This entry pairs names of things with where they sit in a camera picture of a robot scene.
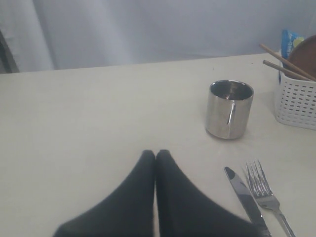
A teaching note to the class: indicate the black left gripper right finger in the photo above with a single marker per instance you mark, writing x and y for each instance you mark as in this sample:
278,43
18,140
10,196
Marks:
184,211

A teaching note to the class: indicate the silver table knife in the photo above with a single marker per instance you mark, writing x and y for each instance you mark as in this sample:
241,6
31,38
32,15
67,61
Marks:
248,202

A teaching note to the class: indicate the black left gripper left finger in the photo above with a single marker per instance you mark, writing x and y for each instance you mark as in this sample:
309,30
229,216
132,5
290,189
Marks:
126,212

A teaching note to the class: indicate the silver metal fork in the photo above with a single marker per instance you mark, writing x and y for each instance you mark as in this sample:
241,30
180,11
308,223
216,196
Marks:
264,195

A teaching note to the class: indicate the white plastic woven basket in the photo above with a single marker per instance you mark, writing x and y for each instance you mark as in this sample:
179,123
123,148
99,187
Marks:
295,102

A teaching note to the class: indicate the lower wooden chopstick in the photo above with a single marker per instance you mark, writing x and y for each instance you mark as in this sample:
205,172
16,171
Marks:
287,72

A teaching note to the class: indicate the brown round wooden plate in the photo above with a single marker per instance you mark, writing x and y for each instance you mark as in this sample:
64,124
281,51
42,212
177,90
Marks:
304,56

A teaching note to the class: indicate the stainless steel cup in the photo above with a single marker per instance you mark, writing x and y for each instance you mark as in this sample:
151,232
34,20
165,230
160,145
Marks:
228,108

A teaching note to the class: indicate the blue snack packet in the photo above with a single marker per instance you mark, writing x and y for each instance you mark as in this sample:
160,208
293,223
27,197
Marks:
289,40

